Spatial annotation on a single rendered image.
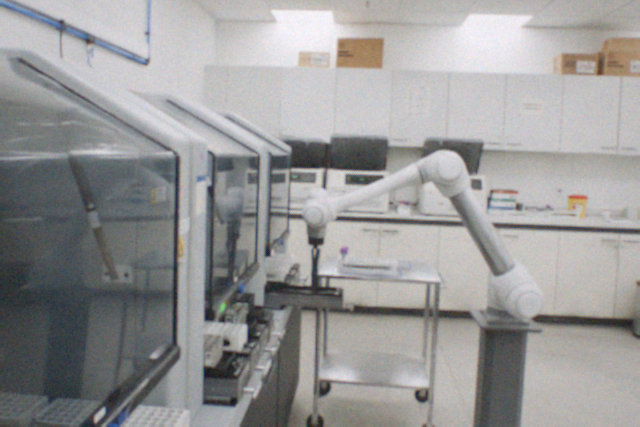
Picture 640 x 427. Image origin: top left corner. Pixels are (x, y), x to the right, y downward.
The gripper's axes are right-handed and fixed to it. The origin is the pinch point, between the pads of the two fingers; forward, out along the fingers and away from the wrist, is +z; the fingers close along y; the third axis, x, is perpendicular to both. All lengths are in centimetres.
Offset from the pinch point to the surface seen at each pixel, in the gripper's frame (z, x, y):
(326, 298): 4.4, 6.2, 11.3
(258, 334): 2, -13, 65
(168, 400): -3, -21, 123
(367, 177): -36, 25, -230
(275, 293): 3.7, -15.8, 10.7
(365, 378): 56, 25, -28
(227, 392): 7, -14, 97
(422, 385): 56, 54, -24
